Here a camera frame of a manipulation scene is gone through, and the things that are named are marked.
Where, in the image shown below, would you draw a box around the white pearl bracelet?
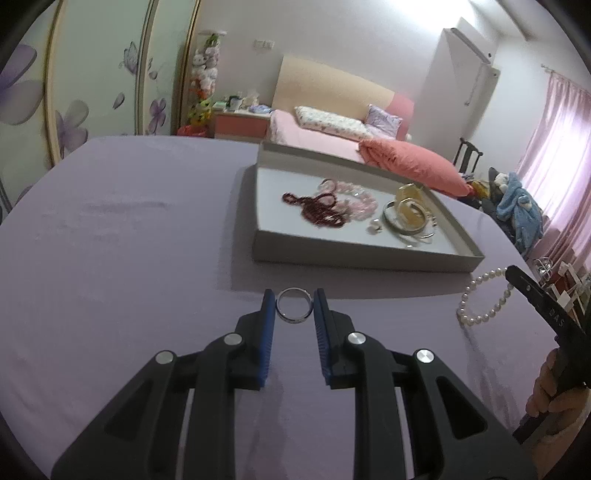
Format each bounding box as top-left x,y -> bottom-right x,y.
455,267 -> 516,328

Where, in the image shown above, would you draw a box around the silver ring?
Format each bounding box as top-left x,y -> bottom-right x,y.
274,286 -> 317,323

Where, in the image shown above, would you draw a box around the pink bead bracelet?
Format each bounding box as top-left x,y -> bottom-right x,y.
315,178 -> 380,221

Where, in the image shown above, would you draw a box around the dark red bead necklace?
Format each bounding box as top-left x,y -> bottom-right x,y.
281,191 -> 348,229

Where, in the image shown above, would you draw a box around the yellow jewelry piece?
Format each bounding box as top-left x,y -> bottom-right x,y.
394,183 -> 426,229

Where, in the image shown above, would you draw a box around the person's right hand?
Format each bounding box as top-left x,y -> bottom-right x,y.
526,348 -> 590,436

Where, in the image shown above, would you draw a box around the blue plush garment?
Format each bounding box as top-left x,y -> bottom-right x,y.
497,172 -> 543,257

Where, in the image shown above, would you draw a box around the pink curtain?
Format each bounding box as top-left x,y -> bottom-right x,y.
517,73 -> 590,271

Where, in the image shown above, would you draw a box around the thin silver bangle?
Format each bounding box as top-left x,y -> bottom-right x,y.
403,205 -> 438,239

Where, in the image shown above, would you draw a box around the purple tablecloth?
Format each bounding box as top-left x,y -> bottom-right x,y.
1,137 -> 555,473

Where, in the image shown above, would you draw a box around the dark wooden chair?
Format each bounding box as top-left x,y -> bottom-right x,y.
453,137 -> 484,174

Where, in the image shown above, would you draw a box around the grey metal cuff bangle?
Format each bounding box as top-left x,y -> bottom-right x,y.
383,199 -> 430,235

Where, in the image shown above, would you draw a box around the pearl earring with gold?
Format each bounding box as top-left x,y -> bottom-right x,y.
368,218 -> 383,234

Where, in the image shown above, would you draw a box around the coral folded quilt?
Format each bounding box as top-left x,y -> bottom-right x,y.
358,138 -> 471,198

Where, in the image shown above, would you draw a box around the grey cardboard tray box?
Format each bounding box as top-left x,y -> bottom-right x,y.
252,143 -> 485,273

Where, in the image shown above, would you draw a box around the white air conditioner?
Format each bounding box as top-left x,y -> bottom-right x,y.
410,18 -> 498,160

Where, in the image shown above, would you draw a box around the lilac patterned pillow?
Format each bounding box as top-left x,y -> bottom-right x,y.
365,104 -> 403,139

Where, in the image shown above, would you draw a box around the red waste basket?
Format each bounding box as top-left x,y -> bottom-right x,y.
176,125 -> 208,138

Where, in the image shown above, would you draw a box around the pink nightstand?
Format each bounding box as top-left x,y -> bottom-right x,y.
212,110 -> 270,143

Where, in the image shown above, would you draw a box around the bed with pink sheet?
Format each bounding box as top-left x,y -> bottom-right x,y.
268,109 -> 371,165

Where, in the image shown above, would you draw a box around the floral white pillow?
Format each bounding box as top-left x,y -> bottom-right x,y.
294,106 -> 373,141

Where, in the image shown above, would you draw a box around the beige pink headboard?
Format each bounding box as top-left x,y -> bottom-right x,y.
271,55 -> 415,140

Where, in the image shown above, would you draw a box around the floral sliding wardrobe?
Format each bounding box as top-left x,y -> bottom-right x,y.
1,0 -> 200,216

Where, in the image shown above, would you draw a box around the hanging plush toys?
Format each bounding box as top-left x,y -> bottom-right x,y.
187,30 -> 225,130

